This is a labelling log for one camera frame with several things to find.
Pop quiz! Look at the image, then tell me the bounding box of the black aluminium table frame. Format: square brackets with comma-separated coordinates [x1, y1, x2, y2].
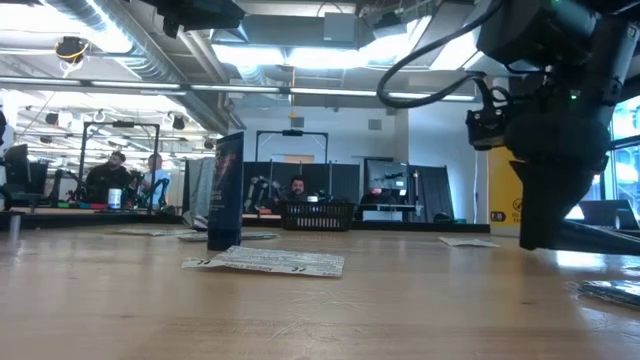
[0, 209, 521, 235]

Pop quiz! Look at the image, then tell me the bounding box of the dark open laptop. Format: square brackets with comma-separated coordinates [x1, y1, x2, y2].
[574, 198, 640, 232]

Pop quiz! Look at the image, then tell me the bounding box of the large bright window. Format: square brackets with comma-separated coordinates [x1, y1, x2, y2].
[564, 94, 640, 221]

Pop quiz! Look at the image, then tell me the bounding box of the white work table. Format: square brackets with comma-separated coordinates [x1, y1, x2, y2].
[358, 201, 420, 224]

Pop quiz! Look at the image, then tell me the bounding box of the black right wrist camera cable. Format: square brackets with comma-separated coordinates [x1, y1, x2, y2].
[375, 0, 507, 110]

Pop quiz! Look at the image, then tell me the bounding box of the black camera gantry frame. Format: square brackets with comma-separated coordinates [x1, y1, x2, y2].
[254, 128, 330, 164]
[79, 119, 162, 214]

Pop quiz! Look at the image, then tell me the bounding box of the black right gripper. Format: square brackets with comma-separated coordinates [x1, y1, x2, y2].
[504, 14, 640, 251]

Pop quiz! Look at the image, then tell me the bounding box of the grey ceiling junction box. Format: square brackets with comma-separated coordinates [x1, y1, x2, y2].
[322, 11, 357, 43]

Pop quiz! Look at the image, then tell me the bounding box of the person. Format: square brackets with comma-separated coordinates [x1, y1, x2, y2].
[359, 186, 397, 206]
[138, 152, 172, 209]
[83, 150, 134, 204]
[281, 174, 315, 204]

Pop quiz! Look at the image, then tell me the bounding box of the black computer monitor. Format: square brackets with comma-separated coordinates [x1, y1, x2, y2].
[1, 143, 50, 202]
[363, 157, 411, 195]

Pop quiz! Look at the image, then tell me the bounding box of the black ceiling device yellow cord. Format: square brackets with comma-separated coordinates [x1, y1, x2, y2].
[53, 35, 91, 66]

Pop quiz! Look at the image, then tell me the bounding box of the yellow white wipes canister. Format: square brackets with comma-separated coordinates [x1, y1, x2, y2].
[486, 146, 524, 238]

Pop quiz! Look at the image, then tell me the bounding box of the black curtain partition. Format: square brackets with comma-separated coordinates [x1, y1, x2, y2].
[408, 163, 456, 224]
[241, 159, 362, 205]

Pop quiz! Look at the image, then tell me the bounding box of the large rectangular silver duct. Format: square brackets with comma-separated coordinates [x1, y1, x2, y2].
[429, 0, 489, 74]

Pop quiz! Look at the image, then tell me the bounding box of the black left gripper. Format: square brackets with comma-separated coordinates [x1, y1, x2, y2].
[138, 0, 247, 39]

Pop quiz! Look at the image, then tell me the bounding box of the grey hanging cloth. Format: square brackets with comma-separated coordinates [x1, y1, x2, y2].
[182, 156, 217, 217]

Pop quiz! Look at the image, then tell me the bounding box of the black plastic mesh basket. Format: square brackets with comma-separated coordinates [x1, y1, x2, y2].
[279, 200, 356, 233]

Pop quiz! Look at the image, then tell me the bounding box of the round silver air duct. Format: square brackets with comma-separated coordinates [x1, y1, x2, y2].
[44, 0, 236, 134]

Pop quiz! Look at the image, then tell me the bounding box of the long ceiling light bar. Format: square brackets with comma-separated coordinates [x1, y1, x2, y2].
[0, 75, 485, 105]

